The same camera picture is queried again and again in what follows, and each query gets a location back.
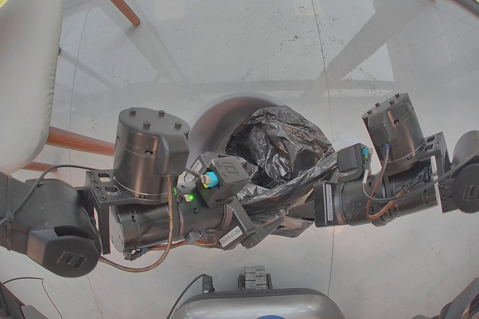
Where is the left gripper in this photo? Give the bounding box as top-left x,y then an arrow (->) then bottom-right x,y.
176,193 -> 284,251

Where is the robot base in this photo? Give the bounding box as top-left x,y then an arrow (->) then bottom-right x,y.
170,265 -> 345,319

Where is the black plastic bag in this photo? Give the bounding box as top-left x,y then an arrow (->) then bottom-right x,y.
225,104 -> 339,239

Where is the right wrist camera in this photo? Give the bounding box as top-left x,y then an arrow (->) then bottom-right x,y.
336,143 -> 375,176

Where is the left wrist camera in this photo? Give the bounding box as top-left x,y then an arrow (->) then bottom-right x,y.
190,152 -> 250,208

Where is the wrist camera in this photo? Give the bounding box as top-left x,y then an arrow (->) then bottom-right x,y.
190,152 -> 250,208
336,143 -> 375,176

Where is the white cushioned wooden chair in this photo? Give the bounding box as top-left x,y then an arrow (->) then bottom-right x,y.
0,0 -> 141,176

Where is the white trash bin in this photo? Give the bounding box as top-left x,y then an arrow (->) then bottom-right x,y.
188,91 -> 287,161

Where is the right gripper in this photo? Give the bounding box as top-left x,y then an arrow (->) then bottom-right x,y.
314,175 -> 377,229

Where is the black cable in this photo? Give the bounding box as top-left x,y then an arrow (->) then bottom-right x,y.
170,274 -> 215,317
0,276 -> 63,319

